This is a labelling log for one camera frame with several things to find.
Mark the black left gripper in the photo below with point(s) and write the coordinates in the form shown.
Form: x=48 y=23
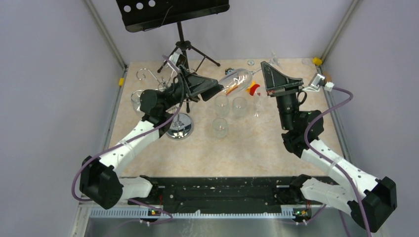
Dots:
x=196 y=84

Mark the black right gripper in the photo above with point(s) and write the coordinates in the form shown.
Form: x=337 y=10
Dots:
x=276 y=83

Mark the large plain wine glass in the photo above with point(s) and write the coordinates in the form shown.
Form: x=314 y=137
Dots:
x=257 y=104

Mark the tall wine glass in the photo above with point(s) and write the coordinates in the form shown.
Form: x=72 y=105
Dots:
x=237 y=81

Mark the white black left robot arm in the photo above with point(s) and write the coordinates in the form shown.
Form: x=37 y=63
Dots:
x=100 y=174

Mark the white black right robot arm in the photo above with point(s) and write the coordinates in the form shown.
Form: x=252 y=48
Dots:
x=367 y=199

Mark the chrome wine glass rack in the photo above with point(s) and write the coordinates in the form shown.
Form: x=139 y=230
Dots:
x=182 y=125

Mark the red round toy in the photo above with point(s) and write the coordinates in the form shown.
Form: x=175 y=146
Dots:
x=254 y=90

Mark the black blue small device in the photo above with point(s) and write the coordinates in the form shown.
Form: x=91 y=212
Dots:
x=228 y=70

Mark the small wooden block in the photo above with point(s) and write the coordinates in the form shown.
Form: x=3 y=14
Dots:
x=328 y=78

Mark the black music stand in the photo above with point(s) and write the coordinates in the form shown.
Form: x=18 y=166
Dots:
x=146 y=15

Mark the yellow ring toy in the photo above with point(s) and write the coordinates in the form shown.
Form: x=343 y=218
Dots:
x=249 y=89

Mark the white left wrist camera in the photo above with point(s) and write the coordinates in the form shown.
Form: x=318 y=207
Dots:
x=175 y=59

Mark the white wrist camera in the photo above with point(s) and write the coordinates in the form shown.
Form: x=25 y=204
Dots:
x=175 y=59
x=317 y=82

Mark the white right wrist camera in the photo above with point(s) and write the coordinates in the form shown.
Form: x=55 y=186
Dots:
x=317 y=82

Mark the yellow corner bracket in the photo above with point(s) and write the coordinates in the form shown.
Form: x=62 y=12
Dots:
x=317 y=61

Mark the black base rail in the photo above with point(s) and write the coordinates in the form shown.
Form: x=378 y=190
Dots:
x=222 y=195

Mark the aluminium frame post right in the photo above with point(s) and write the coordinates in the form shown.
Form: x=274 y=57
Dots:
x=354 y=5

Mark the aluminium frame post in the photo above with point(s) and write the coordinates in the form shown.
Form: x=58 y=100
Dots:
x=105 y=33
x=354 y=5

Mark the aluminium frame post left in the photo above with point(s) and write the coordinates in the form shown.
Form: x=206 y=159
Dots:
x=105 y=33

